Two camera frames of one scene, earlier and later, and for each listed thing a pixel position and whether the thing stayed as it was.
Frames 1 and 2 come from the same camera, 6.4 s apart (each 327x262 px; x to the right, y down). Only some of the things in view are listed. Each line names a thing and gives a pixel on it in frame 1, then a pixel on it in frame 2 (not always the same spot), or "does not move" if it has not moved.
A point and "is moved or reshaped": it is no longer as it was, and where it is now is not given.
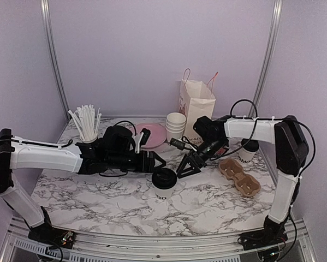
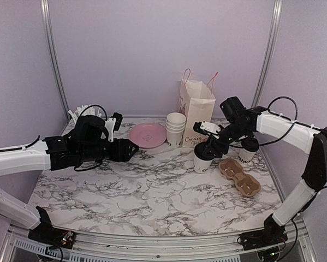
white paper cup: [164, 194] is moved or reshaped
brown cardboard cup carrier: [246, 184] does not move
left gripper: [149, 167] → [119, 154]
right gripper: [196, 171] → [214, 145]
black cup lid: [252, 145] does not move
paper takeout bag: [196, 101] does not move
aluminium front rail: [18, 246] does not move
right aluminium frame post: [266, 55] does not move
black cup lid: [164, 178] is moved or reshaped
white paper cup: [246, 156] does not move
